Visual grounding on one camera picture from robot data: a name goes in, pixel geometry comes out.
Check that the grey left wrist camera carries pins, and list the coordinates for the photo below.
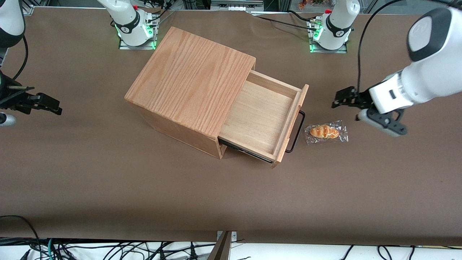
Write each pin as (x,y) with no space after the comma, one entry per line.
(382,124)

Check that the light wooden drawer cabinet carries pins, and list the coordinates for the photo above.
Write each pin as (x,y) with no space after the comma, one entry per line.
(187,79)

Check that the small metal bracket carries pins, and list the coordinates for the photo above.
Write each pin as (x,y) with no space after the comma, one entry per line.
(234,235)

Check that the metal base plate right arm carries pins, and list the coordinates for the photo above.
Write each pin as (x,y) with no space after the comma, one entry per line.
(124,45)

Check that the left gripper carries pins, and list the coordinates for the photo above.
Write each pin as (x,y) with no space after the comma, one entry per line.
(358,98)

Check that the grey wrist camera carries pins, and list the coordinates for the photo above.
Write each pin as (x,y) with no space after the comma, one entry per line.
(382,124)
(7,120)

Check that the light wooden drawer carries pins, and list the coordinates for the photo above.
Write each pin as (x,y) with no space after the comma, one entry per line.
(256,115)

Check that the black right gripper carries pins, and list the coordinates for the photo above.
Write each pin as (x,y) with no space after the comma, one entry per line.
(13,99)

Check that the bread roll in clear wrapper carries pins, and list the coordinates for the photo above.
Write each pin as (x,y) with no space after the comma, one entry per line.
(325,131)

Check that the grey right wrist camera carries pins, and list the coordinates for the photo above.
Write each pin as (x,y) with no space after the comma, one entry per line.
(7,120)

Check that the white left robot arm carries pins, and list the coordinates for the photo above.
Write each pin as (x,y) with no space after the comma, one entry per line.
(429,79)

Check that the grey electronics box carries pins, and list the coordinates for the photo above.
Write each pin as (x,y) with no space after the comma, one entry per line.
(234,5)

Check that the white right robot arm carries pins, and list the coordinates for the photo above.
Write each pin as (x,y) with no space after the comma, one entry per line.
(126,21)

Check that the brown angled post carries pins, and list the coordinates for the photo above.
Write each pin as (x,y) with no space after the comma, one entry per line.
(221,249)

